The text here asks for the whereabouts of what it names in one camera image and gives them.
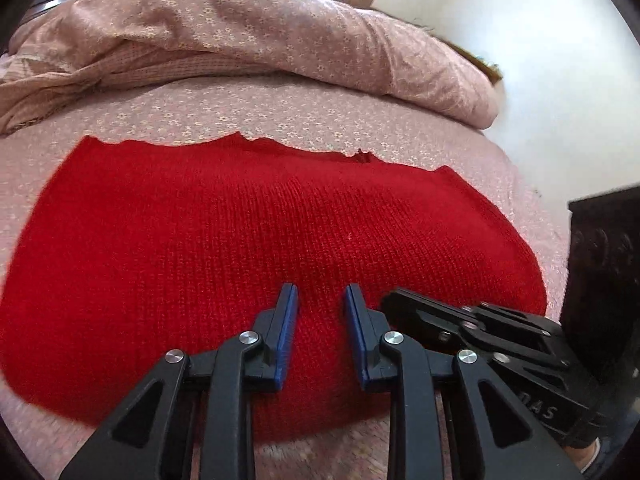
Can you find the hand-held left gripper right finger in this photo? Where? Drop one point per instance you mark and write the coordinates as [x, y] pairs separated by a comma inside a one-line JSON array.
[[354, 330]]

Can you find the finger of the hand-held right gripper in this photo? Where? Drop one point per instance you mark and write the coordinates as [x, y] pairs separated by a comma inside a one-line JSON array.
[[510, 317], [425, 317]]

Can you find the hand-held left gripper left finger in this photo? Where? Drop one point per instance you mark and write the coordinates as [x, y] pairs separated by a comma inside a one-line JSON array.
[[286, 340]]

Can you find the red knitted cardigan sweater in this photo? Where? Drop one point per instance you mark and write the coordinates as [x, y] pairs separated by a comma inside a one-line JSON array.
[[250, 235]]

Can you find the person's foot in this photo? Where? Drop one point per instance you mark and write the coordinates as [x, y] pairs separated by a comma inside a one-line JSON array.
[[590, 457]]

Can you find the dark wooden bed footboard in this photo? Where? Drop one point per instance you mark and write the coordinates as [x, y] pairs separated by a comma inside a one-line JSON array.
[[605, 260]]

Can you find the pink floral quilt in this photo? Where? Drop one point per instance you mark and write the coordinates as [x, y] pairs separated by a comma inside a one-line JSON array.
[[250, 25]]

